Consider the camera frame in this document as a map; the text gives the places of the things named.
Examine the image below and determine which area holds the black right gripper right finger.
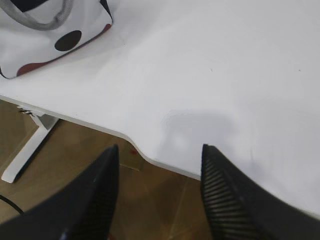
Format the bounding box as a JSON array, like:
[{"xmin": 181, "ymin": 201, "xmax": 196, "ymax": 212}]
[{"xmin": 200, "ymin": 144, "xmax": 320, "ymax": 240}]

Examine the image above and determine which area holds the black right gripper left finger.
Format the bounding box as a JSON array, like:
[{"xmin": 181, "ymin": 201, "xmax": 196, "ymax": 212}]
[{"xmin": 0, "ymin": 145, "xmax": 120, "ymax": 240}]

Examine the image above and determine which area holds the navy blue lunch bag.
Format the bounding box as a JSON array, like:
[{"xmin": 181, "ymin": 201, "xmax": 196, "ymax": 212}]
[{"xmin": 0, "ymin": 0, "xmax": 113, "ymax": 79}]

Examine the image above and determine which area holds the white table leg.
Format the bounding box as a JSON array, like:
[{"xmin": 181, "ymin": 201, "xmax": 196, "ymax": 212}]
[{"xmin": 1, "ymin": 111, "xmax": 59, "ymax": 184}]

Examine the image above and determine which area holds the black floor cable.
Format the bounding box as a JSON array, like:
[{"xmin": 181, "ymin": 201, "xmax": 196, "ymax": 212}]
[{"xmin": 0, "ymin": 194, "xmax": 25, "ymax": 216}]

